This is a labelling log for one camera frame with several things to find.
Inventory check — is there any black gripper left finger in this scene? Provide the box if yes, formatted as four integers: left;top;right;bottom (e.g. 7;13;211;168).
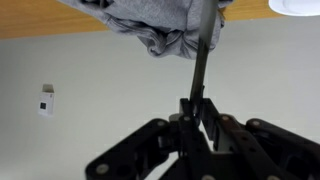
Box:
84;98;214;180

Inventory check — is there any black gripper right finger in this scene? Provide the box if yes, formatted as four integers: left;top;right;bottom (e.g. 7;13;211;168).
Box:
199;98;320;180

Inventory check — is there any black pen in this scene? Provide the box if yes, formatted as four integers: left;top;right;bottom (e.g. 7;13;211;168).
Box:
189;0;220;116

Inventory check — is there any grey cloth garment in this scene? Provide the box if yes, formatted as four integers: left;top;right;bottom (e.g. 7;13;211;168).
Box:
57;0;234;60

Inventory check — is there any white wall box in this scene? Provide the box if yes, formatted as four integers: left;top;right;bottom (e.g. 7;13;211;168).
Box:
37;83;55;118

